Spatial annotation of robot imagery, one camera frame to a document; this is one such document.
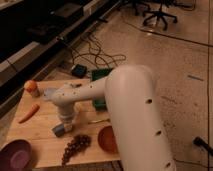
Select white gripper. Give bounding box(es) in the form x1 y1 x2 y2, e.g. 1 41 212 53
59 108 77 131

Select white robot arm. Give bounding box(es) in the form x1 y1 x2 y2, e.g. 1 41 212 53
51 65 176 171

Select green box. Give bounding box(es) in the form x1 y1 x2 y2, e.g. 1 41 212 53
91 68 112 111

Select red-brown plate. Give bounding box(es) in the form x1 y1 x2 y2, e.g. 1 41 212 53
98 126 118 154

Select black office chair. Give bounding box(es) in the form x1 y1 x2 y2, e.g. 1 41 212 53
123 0 179 32

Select blue power adapter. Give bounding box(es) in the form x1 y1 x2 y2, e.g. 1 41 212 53
71 64 87 78

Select purple bowl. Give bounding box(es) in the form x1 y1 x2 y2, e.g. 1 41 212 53
0 139 32 171

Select black floor cables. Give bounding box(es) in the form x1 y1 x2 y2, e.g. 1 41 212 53
56 33 127 71

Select orange carrot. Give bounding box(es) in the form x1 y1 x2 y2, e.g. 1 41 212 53
18 104 40 124

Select black object on floor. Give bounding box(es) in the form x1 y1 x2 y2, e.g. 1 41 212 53
193 137 213 156

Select black laptop on shelf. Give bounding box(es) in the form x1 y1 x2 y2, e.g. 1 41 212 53
54 3 83 19

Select dark grape bunch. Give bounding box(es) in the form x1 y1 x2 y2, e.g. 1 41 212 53
61 134 91 166

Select orange-capped bottle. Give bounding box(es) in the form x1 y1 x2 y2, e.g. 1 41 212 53
24 80 40 98

